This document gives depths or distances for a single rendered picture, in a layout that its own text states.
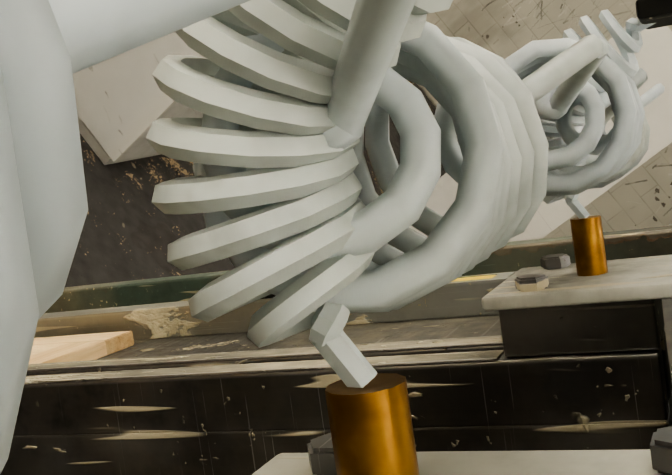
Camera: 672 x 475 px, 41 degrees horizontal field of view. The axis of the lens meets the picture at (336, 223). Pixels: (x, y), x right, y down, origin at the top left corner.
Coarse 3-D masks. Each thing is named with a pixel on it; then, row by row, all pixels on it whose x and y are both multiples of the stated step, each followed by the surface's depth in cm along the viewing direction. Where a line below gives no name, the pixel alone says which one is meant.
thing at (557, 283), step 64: (640, 0) 42; (576, 128) 46; (576, 256) 47; (512, 320) 47; (576, 320) 46; (640, 320) 44; (64, 384) 58; (128, 384) 56; (192, 384) 55; (256, 384) 53; (320, 384) 51; (448, 384) 48; (512, 384) 47; (576, 384) 46; (640, 384) 44; (64, 448) 59; (128, 448) 57; (192, 448) 55; (256, 448) 53; (448, 448) 49; (512, 448) 47; (576, 448) 46; (640, 448) 45
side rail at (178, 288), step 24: (528, 240) 126; (552, 240) 122; (624, 240) 117; (648, 240) 116; (480, 264) 125; (504, 264) 123; (528, 264) 122; (72, 288) 155; (96, 288) 151; (120, 288) 149; (144, 288) 147; (168, 288) 145; (192, 288) 143; (48, 312) 155
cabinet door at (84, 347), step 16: (64, 336) 119; (80, 336) 116; (96, 336) 114; (112, 336) 112; (128, 336) 114; (32, 352) 110; (48, 352) 107; (64, 352) 105; (80, 352) 106; (96, 352) 108; (112, 352) 111
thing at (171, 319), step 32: (448, 288) 102; (480, 288) 100; (64, 320) 123; (96, 320) 121; (128, 320) 119; (160, 320) 117; (192, 320) 115; (224, 320) 114; (352, 320) 107; (384, 320) 105
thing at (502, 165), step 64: (0, 0) 5; (64, 0) 8; (128, 0) 8; (192, 0) 8; (384, 0) 12; (0, 64) 5; (64, 64) 5; (384, 64) 14; (448, 64) 18; (512, 64) 36; (576, 64) 28; (0, 128) 4; (64, 128) 5; (384, 128) 27; (448, 128) 26; (512, 128) 22; (640, 128) 40; (0, 192) 4; (64, 192) 6; (384, 192) 17; (512, 192) 22; (576, 192) 36; (0, 256) 4; (64, 256) 6; (384, 256) 24; (448, 256) 17; (0, 320) 4; (0, 384) 5; (0, 448) 5
